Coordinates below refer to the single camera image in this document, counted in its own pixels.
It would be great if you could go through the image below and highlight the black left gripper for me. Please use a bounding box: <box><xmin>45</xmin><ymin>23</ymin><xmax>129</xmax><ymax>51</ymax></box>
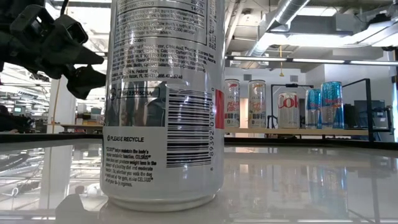
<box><xmin>0</xmin><ymin>4</ymin><xmax>107</xmax><ymax>101</ymax></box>

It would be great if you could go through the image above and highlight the Celsius Peach Vibe can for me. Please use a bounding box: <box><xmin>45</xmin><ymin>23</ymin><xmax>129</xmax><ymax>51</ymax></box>
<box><xmin>224</xmin><ymin>78</ymin><xmax>241</xmax><ymax>129</ymax></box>
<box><xmin>99</xmin><ymin>0</ymin><xmax>226</xmax><ymax>213</ymax></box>

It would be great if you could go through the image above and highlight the Celsius Tropical Vibe can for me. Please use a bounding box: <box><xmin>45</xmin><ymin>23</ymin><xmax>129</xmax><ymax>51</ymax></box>
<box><xmin>248</xmin><ymin>79</ymin><xmax>267</xmax><ymax>129</ymax></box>

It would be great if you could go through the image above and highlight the silver Diet Coke can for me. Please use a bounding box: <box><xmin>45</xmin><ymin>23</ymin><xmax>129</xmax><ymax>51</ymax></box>
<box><xmin>277</xmin><ymin>91</ymin><xmax>300</xmax><ymax>129</ymax></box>

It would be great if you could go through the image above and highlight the blue silver Red Bull can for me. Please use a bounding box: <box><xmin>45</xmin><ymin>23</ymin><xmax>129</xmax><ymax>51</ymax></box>
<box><xmin>305</xmin><ymin>88</ymin><xmax>323</xmax><ymax>129</ymax></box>
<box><xmin>320</xmin><ymin>81</ymin><xmax>345</xmax><ymax>129</ymax></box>

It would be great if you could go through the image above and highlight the wooden shelf board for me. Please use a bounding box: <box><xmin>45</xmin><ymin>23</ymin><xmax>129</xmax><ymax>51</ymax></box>
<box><xmin>223</xmin><ymin>126</ymin><xmax>371</xmax><ymax>137</ymax></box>

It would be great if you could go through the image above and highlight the white square column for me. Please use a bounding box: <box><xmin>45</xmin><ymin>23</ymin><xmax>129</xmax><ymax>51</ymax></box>
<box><xmin>48</xmin><ymin>74</ymin><xmax>78</xmax><ymax>134</ymax></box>

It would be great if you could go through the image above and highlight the wooden background table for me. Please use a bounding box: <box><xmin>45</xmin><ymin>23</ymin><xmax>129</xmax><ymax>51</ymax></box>
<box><xmin>46</xmin><ymin>123</ymin><xmax>104</xmax><ymax>134</ymax></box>

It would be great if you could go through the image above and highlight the dark monitor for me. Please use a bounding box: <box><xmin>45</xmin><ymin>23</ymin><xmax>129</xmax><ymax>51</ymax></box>
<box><xmin>343</xmin><ymin>99</ymin><xmax>387</xmax><ymax>129</ymax></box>

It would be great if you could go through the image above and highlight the yellow hanging cable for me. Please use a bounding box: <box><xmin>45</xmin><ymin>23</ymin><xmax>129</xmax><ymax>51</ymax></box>
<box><xmin>51</xmin><ymin>77</ymin><xmax>62</xmax><ymax>134</ymax></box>

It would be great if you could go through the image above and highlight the silver ventilation duct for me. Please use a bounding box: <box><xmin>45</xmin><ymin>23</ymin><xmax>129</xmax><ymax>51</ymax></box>
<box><xmin>248</xmin><ymin>0</ymin><xmax>312</xmax><ymax>58</ymax></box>

